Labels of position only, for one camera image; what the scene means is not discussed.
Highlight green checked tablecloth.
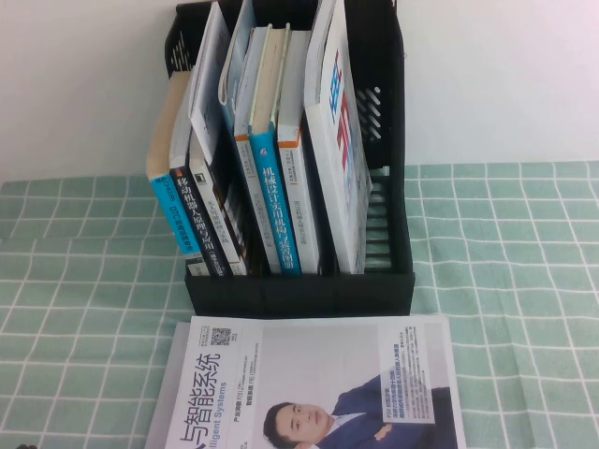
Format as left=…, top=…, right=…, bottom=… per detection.
left=0, top=161, right=599, bottom=449

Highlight black plastic book holder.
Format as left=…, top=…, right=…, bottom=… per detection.
left=163, top=0, right=416, bottom=320

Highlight white show catalogue book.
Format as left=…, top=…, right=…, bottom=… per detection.
left=303, top=0, right=374, bottom=276

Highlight magazine with suited man cover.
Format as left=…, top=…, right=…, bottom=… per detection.
left=161, top=313, right=468, bottom=449

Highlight blue spine mechanism design book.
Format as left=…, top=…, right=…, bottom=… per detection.
left=249, top=25, right=302, bottom=276

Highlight thick white spine orange-band book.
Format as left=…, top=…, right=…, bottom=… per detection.
left=276, top=30, right=322, bottom=275

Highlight white spine book, dark cover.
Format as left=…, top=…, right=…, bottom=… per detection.
left=186, top=135, right=249, bottom=277

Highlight black spine robotics book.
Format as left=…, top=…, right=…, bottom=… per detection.
left=168, top=93, right=221, bottom=278

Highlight cyan spine book, tan pages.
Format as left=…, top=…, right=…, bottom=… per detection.
left=145, top=69, right=196, bottom=256

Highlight thin light blue magazine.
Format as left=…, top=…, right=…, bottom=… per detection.
left=217, top=0, right=257, bottom=141

